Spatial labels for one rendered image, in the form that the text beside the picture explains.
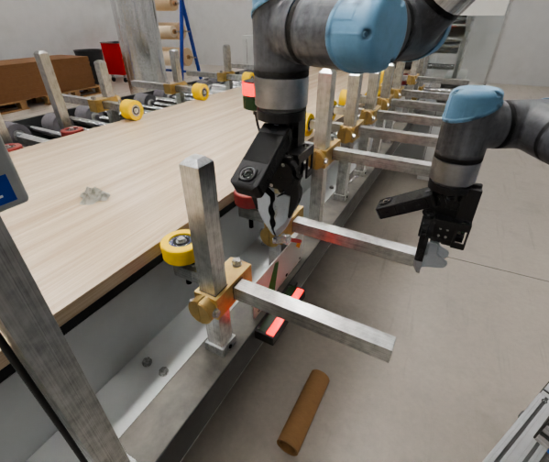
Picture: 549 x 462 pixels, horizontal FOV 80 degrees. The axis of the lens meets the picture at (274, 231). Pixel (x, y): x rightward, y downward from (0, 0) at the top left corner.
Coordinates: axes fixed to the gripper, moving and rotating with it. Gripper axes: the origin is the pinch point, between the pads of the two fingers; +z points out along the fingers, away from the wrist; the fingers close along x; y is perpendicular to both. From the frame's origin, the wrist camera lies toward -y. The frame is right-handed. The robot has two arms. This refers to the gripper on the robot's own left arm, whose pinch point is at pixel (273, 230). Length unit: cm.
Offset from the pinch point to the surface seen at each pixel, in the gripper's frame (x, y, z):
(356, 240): -10.4, 19.1, 10.2
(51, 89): 115, 35, -8
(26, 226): 51, -16, 6
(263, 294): -0.5, -4.9, 10.7
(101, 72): 115, 58, -11
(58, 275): 30.0, -21.9, 5.8
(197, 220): 7.6, -10.2, -5.4
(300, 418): -2, 16, 88
